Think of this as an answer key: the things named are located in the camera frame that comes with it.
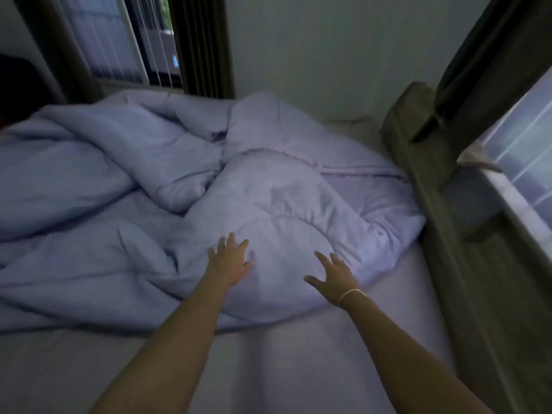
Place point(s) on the person's right hand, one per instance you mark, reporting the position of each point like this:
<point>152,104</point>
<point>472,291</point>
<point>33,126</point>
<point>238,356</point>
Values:
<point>338,284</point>

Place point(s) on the person's left hand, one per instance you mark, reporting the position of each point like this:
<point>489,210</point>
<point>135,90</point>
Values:
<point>226,267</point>

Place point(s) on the person's left thumb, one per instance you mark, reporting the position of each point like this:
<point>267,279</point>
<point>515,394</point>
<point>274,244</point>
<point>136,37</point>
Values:
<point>247,267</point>

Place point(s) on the person's left middle finger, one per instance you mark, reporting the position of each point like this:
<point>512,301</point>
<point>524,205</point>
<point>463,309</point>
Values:
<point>232,242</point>

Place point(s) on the person's right middle finger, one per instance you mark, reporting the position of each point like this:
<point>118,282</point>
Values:
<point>336,260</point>

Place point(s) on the person's right thumb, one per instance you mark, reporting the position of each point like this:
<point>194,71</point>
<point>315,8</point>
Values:
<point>314,281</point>

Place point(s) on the person's left little finger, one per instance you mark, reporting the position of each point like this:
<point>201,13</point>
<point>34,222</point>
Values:
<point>212,255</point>

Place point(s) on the person's right forearm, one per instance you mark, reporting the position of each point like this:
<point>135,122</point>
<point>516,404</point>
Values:
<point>401,357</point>

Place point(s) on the person's left forearm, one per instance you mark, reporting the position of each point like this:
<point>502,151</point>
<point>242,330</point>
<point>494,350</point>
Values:
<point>172,353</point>

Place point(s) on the light purple quilted comforter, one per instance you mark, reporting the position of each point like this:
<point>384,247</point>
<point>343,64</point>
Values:
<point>267,198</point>

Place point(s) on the light purple bed sheet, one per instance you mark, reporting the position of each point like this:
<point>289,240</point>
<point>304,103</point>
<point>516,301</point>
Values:
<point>302,362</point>

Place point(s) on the dark striped curtain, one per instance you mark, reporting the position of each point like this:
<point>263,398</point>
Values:
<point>200,43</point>

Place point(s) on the white framed window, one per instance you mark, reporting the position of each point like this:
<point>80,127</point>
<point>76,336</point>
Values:
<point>524,146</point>

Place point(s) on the barred glass window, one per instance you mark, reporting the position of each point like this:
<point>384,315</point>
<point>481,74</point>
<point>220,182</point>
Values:
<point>112,38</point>

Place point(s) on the dark grey curtain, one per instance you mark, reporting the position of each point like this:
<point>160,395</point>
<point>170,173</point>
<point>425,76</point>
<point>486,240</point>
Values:
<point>487,68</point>

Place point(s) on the brown curtain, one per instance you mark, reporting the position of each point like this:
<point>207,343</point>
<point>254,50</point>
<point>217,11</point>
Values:
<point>56,43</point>

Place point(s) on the olive wooden bed frame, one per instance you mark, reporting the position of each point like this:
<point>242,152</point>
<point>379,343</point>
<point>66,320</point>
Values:
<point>487,306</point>

